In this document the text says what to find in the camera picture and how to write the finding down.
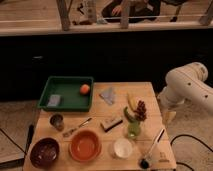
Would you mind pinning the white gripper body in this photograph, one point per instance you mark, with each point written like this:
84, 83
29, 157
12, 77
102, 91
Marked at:
168, 116

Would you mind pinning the black wooden eraser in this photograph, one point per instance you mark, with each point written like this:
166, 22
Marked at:
110, 123

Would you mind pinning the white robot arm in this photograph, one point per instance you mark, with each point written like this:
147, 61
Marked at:
185, 82

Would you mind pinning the green glass cup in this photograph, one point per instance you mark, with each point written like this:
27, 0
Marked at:
133, 130

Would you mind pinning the white cup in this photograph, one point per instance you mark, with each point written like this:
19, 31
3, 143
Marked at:
122, 148

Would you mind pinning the small metal cup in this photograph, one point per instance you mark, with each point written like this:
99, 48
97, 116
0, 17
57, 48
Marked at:
57, 122

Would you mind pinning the red grapes bunch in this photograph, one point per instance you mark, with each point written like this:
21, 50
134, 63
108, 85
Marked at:
140, 112

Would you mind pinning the yellow banana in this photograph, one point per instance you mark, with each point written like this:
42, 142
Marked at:
132, 102

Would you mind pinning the green chili pepper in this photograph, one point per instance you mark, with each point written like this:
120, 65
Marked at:
129, 117

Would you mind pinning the black dish brush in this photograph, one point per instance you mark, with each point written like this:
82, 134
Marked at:
144, 163

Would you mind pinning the orange bowl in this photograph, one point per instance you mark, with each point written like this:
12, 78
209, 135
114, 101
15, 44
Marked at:
85, 146

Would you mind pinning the orange fruit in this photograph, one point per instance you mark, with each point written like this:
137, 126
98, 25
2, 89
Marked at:
84, 89

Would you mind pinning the green plastic tray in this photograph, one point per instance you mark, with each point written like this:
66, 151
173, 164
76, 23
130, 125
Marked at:
68, 87

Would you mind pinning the person in background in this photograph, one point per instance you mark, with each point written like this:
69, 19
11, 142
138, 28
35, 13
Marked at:
140, 10

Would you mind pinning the grey sponge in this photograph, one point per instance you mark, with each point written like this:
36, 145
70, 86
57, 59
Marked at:
54, 100

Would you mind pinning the dark brown bowl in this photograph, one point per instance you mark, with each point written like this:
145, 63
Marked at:
44, 153

